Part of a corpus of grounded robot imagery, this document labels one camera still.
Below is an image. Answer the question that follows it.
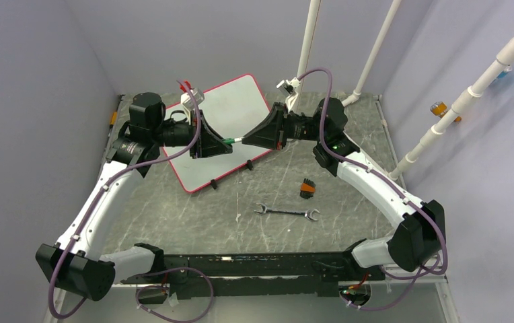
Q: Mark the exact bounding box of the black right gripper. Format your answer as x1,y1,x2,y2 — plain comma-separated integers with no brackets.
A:
242,103,326,151

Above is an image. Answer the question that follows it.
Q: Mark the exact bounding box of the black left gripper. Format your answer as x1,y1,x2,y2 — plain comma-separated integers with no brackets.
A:
151,109,232,159

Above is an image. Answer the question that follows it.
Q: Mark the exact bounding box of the green marker cap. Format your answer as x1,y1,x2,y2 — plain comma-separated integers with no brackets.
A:
222,138,235,145

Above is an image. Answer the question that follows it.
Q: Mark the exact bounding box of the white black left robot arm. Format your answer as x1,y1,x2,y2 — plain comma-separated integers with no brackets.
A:
36,89,233,301

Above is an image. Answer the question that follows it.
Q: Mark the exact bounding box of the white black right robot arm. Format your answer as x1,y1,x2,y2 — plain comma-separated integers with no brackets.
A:
241,98,445,279

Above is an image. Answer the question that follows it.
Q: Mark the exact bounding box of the pink framed whiteboard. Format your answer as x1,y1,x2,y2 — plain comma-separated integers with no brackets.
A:
169,73,270,193

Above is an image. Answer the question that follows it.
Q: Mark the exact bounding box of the black orange hex key set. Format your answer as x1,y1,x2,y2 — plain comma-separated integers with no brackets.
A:
299,178,316,199

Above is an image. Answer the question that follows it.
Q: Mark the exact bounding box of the silver open-end wrench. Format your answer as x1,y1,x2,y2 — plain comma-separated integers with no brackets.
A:
254,203,320,222

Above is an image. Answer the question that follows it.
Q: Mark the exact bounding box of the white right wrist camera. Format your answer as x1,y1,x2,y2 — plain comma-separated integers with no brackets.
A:
276,77,301,111

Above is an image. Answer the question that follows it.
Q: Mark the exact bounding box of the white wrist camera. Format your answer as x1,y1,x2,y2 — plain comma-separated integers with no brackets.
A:
180,80,205,114
276,77,301,111

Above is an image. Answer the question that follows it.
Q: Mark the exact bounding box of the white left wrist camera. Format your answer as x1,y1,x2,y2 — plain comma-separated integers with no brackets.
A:
180,80,205,114

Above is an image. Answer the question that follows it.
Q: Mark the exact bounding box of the white PVC pipe frame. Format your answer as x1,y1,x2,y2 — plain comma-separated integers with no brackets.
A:
307,1,408,94

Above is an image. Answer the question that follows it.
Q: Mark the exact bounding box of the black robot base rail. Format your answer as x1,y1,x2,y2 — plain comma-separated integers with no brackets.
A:
123,250,385,300

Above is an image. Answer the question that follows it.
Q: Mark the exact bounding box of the orange wall fitting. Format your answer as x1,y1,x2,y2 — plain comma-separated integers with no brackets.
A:
430,102,449,118

